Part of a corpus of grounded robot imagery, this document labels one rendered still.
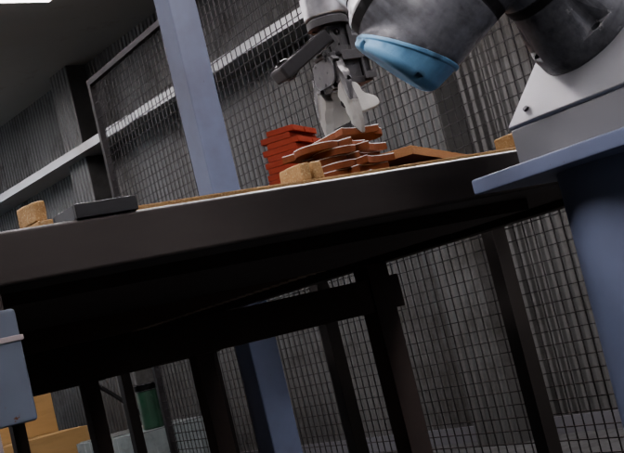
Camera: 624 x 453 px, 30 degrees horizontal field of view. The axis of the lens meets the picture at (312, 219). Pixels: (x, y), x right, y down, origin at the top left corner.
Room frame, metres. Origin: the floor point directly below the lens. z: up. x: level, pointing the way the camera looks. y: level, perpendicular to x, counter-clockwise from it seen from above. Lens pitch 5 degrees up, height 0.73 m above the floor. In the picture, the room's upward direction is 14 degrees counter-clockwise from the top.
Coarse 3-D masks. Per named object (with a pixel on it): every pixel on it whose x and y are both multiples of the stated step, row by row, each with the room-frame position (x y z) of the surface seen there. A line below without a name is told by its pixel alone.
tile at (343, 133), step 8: (344, 128) 1.86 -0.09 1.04; (352, 128) 1.87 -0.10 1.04; (368, 128) 1.88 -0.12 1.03; (376, 128) 1.88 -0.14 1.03; (328, 136) 1.90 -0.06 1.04; (336, 136) 1.87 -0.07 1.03; (344, 136) 1.88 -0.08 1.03; (352, 136) 1.89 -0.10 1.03; (360, 136) 1.91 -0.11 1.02; (368, 136) 1.92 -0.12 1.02; (376, 136) 1.94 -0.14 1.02
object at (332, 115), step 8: (320, 96) 1.95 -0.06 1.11; (328, 96) 1.95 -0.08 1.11; (336, 96) 1.96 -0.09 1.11; (320, 104) 1.95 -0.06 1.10; (328, 104) 1.94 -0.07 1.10; (336, 104) 1.96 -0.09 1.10; (320, 112) 1.96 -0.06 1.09; (328, 112) 1.95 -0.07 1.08; (336, 112) 1.97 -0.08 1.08; (344, 112) 1.98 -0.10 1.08; (320, 120) 1.96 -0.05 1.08; (328, 120) 1.95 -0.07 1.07; (336, 120) 1.97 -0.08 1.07; (344, 120) 1.98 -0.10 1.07; (328, 128) 1.96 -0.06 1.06
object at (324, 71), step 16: (336, 16) 1.90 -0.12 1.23; (336, 32) 1.94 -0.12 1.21; (352, 32) 1.93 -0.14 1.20; (336, 48) 1.91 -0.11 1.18; (352, 48) 1.92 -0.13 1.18; (320, 64) 1.91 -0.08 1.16; (352, 64) 1.91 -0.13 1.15; (368, 64) 1.93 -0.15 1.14; (320, 80) 1.93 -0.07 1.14; (352, 80) 1.91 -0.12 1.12; (368, 80) 1.93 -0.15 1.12
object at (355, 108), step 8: (360, 88) 1.90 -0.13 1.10; (344, 96) 1.88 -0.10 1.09; (360, 96) 1.89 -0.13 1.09; (368, 96) 1.89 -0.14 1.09; (344, 104) 1.88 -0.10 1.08; (352, 104) 1.86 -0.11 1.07; (360, 104) 1.88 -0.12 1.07; (368, 104) 1.88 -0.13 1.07; (376, 104) 1.89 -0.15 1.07; (352, 112) 1.87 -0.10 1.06; (360, 112) 1.87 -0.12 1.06; (352, 120) 1.87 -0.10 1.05; (360, 120) 1.87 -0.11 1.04; (360, 128) 1.87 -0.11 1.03
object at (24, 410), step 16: (0, 304) 1.23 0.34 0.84; (0, 320) 1.21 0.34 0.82; (16, 320) 1.22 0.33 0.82; (0, 336) 1.21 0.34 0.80; (16, 336) 1.22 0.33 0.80; (0, 352) 1.21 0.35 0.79; (16, 352) 1.22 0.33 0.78; (0, 368) 1.21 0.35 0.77; (16, 368) 1.22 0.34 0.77; (0, 384) 1.21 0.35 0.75; (16, 384) 1.22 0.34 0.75; (0, 400) 1.20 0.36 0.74; (16, 400) 1.21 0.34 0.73; (32, 400) 1.22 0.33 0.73; (0, 416) 1.20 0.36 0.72; (16, 416) 1.21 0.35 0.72; (32, 416) 1.22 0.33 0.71; (0, 448) 1.19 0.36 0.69
